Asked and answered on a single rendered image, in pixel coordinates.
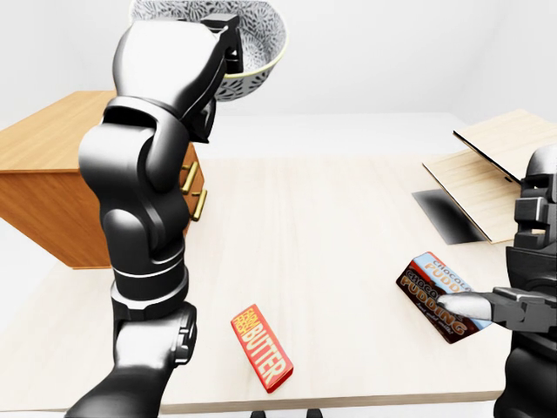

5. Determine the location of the red butter box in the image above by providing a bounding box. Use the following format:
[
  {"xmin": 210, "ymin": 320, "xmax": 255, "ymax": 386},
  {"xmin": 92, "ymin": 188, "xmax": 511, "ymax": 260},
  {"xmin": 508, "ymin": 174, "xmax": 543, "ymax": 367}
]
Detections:
[{"xmin": 230, "ymin": 303, "xmax": 294, "ymax": 394}]

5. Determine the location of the chocolate pudding box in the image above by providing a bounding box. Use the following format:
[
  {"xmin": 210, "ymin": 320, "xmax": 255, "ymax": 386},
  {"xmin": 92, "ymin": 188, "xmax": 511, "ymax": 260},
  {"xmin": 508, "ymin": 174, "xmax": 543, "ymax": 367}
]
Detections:
[{"xmin": 395, "ymin": 251, "xmax": 493, "ymax": 345}]

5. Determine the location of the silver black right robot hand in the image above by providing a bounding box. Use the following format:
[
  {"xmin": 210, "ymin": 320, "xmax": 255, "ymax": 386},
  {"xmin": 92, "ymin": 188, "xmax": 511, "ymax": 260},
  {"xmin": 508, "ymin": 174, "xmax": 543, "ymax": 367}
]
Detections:
[{"xmin": 436, "ymin": 145, "xmax": 557, "ymax": 337}]

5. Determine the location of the wooden cabinet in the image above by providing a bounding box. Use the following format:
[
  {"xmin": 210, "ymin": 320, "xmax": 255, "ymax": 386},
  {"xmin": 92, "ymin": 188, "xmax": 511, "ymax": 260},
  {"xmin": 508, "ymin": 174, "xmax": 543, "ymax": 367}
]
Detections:
[{"xmin": 0, "ymin": 90, "xmax": 208, "ymax": 271}]

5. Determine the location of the black white patterned bowl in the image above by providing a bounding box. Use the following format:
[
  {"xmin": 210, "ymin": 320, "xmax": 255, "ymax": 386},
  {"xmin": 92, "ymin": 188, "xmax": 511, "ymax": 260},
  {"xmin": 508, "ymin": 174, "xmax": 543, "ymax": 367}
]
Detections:
[{"xmin": 129, "ymin": 0, "xmax": 290, "ymax": 103}]

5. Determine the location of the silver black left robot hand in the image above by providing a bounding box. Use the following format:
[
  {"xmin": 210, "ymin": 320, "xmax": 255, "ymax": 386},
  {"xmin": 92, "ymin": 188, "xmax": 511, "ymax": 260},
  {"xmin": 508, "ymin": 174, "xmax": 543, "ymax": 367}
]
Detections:
[{"xmin": 111, "ymin": 12, "xmax": 245, "ymax": 145}]

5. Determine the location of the pale wooden slat tray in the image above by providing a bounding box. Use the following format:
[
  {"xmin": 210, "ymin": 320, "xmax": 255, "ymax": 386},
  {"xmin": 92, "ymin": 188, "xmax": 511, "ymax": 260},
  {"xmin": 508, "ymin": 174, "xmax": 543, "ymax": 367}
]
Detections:
[{"xmin": 421, "ymin": 108, "xmax": 557, "ymax": 246}]

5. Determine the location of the brass drawer handle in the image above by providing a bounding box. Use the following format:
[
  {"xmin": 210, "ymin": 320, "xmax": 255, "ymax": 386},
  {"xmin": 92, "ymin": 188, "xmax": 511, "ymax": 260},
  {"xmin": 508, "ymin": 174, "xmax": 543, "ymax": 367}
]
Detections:
[
  {"xmin": 180, "ymin": 161, "xmax": 200, "ymax": 195},
  {"xmin": 191, "ymin": 189, "xmax": 208, "ymax": 223}
]

